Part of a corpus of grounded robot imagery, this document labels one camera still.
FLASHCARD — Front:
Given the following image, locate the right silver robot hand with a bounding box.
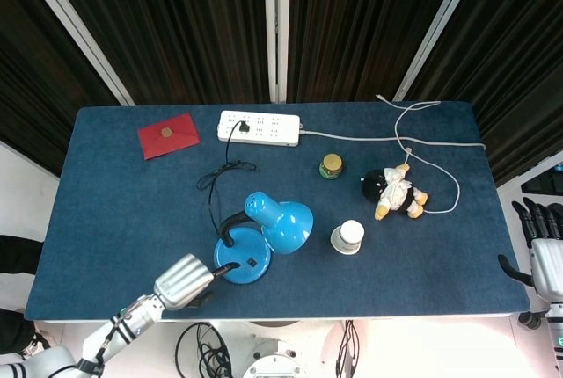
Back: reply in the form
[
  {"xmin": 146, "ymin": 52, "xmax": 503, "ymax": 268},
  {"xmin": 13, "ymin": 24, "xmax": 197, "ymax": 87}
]
[{"xmin": 497, "ymin": 196, "xmax": 563, "ymax": 302}]

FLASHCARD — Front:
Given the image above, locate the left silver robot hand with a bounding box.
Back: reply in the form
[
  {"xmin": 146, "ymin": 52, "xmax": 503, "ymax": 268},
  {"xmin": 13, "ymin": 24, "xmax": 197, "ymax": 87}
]
[{"xmin": 153, "ymin": 253, "xmax": 242, "ymax": 312}]

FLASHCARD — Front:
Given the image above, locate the blue desk lamp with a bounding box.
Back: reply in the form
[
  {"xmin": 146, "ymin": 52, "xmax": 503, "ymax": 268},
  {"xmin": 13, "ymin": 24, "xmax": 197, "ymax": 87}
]
[{"xmin": 213, "ymin": 191, "xmax": 315, "ymax": 286}]

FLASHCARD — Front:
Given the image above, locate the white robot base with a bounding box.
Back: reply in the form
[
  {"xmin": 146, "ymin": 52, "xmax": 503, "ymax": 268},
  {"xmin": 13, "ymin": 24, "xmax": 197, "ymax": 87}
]
[{"xmin": 240, "ymin": 337, "xmax": 315, "ymax": 378}]

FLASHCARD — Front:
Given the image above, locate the blue table mat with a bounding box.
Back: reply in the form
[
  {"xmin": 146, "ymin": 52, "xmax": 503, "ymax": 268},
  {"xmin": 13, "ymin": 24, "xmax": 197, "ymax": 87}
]
[{"xmin": 24, "ymin": 101, "xmax": 532, "ymax": 322}]

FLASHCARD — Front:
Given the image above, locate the red envelope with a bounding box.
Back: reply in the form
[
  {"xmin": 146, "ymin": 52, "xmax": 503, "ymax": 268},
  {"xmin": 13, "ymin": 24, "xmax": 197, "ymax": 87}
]
[{"xmin": 136, "ymin": 112, "xmax": 202, "ymax": 161}]

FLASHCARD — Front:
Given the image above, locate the black plush doll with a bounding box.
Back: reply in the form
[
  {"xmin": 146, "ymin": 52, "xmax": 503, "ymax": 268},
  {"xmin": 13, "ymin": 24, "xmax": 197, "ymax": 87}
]
[{"xmin": 360, "ymin": 164, "xmax": 429, "ymax": 222}]

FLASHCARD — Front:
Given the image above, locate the white round cup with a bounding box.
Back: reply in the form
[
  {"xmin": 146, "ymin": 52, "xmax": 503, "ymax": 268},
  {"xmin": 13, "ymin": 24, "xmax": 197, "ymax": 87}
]
[{"xmin": 330, "ymin": 219, "xmax": 366, "ymax": 257}]

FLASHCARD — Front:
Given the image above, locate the white power strip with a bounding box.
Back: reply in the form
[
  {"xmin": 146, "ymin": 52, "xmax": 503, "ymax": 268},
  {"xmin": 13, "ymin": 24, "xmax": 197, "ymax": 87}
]
[{"xmin": 217, "ymin": 110, "xmax": 302, "ymax": 148}]

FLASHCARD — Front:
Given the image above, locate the small jar with gold lid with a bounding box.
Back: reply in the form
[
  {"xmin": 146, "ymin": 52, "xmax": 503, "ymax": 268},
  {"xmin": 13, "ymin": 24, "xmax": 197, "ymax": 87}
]
[{"xmin": 318, "ymin": 153, "xmax": 346, "ymax": 180}]

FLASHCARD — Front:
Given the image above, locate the black cable bundle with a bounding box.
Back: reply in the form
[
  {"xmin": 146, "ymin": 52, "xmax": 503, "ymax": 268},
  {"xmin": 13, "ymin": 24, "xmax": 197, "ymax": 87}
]
[
  {"xmin": 334, "ymin": 319, "xmax": 361, "ymax": 378},
  {"xmin": 174, "ymin": 321, "xmax": 233, "ymax": 378}
]

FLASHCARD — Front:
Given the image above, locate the black lamp power cord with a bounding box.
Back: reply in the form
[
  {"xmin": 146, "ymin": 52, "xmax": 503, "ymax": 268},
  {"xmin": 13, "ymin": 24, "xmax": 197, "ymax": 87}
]
[{"xmin": 196, "ymin": 120, "xmax": 258, "ymax": 239}]

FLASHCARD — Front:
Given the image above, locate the white charging cable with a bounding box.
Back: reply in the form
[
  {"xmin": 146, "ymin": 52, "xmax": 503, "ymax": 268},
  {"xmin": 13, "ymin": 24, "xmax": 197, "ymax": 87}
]
[{"xmin": 377, "ymin": 94, "xmax": 462, "ymax": 214}]

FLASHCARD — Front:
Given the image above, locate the grey power strip cable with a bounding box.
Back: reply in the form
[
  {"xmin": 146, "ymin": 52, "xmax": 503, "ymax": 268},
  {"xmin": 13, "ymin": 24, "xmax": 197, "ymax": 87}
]
[{"xmin": 299, "ymin": 129, "xmax": 486, "ymax": 150}]

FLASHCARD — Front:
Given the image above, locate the white frame post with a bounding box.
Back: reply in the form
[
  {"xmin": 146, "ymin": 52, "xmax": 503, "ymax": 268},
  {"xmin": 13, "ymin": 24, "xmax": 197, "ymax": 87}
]
[
  {"xmin": 262, "ymin": 0, "xmax": 292, "ymax": 104},
  {"xmin": 392, "ymin": 0, "xmax": 487, "ymax": 102},
  {"xmin": 11, "ymin": 0, "xmax": 135, "ymax": 107}
]

